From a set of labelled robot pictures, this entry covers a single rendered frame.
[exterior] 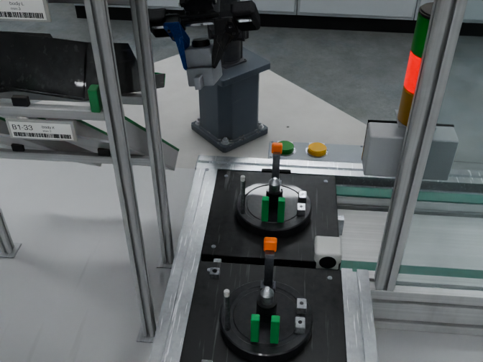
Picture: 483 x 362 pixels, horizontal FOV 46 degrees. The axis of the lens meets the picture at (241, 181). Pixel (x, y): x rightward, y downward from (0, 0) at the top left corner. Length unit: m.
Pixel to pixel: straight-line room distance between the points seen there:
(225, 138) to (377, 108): 2.00
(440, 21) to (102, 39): 0.38
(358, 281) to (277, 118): 0.68
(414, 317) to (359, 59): 2.92
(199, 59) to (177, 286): 0.37
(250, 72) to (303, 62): 2.40
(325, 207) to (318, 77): 2.51
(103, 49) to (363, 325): 0.56
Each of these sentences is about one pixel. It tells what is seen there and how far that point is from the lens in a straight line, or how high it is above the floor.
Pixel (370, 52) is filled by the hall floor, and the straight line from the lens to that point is 3.93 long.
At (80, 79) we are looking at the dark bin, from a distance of 0.77.
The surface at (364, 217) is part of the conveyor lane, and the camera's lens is 1.16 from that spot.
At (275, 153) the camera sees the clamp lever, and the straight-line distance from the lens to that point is 1.05.
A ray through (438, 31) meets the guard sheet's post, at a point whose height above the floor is 1.41.
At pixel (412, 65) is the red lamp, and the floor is 1.35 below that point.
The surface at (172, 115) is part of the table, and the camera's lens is 1.55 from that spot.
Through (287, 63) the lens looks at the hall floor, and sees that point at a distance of 3.70.
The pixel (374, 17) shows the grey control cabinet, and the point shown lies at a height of 0.11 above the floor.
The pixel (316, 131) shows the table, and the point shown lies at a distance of 1.49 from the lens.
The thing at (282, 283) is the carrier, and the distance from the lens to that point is 0.92.
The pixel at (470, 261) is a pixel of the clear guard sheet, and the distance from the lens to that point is 0.97.
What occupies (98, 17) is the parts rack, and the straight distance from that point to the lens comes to 0.66.
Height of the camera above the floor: 1.68
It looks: 39 degrees down
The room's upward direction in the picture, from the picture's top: straight up
